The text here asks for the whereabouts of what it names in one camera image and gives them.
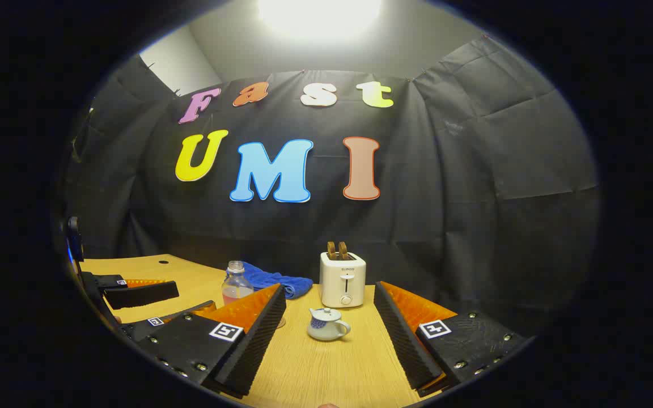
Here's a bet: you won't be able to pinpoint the white toaster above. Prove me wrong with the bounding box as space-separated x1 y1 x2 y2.
320 251 367 308

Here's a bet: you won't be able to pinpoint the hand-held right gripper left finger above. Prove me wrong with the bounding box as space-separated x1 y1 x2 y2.
133 282 288 398

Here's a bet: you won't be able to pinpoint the clear plastic water bottle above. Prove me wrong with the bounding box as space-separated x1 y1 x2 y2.
222 261 256 307

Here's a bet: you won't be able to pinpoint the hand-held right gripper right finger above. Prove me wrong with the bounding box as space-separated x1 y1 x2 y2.
373 280 530 397

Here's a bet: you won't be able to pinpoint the blue towel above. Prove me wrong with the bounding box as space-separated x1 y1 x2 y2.
241 262 313 299

